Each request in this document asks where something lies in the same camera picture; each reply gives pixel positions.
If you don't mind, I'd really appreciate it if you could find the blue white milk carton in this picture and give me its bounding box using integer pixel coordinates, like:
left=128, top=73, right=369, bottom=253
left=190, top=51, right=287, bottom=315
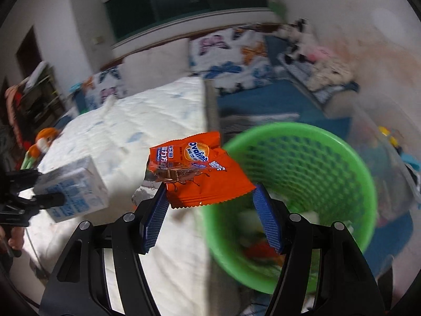
left=33, top=156, right=109, bottom=223

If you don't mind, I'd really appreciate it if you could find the orange ovaltine snack packet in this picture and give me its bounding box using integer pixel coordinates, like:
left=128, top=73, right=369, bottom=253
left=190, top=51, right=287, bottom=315
left=147, top=131, right=255, bottom=209

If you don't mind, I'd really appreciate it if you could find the person left hand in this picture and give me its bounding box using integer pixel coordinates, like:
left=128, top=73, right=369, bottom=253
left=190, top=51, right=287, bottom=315
left=0, top=226, right=24, bottom=250

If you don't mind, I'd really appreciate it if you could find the orange green plush toy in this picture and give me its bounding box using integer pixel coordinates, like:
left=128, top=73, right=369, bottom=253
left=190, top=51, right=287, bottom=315
left=21, top=127, right=61, bottom=170

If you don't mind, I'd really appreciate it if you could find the red mesh fruit netting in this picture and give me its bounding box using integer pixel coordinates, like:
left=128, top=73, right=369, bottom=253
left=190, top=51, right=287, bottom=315
left=243, top=240, right=285, bottom=267

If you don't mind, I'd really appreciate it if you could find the clothes rack with clothes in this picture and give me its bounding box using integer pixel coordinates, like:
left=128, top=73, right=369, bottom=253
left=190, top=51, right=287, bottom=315
left=4, top=61, right=66, bottom=150

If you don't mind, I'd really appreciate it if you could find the white quilted table mat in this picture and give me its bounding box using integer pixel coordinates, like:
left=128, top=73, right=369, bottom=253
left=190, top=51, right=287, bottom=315
left=38, top=76, right=213, bottom=315

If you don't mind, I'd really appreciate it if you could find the green plastic mesh basket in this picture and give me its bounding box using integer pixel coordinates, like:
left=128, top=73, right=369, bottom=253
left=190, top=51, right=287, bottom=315
left=202, top=120, right=378, bottom=294

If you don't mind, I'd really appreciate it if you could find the small butterfly print pillow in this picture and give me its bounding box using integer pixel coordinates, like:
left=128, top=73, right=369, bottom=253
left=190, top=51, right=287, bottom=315
left=81, top=66, right=128, bottom=111

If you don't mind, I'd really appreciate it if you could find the clear plastic storage box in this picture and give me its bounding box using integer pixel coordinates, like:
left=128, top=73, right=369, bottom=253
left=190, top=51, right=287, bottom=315
left=323, top=90, right=421, bottom=228

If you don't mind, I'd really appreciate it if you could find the grey plain pillow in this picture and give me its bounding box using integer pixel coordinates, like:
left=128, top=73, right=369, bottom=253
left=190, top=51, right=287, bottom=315
left=121, top=38, right=191, bottom=94

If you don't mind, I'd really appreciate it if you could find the beige spotted cloth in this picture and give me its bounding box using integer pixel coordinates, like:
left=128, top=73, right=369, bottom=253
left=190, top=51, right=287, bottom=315
left=306, top=57, right=354, bottom=91

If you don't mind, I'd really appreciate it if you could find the pink plush toy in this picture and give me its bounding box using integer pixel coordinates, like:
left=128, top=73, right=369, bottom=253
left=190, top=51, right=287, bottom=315
left=307, top=46, right=335, bottom=63

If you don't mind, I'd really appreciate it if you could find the large butterfly print pillow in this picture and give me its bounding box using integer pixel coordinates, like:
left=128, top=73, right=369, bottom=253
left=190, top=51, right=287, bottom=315
left=189, top=26, right=275, bottom=96

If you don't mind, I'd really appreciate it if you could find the black white cow plush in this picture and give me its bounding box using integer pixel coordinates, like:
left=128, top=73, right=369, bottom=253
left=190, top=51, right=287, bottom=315
left=273, top=19, right=318, bottom=64

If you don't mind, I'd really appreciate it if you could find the dark window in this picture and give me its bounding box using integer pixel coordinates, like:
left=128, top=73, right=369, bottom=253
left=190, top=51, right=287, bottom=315
left=104, top=0, right=269, bottom=43

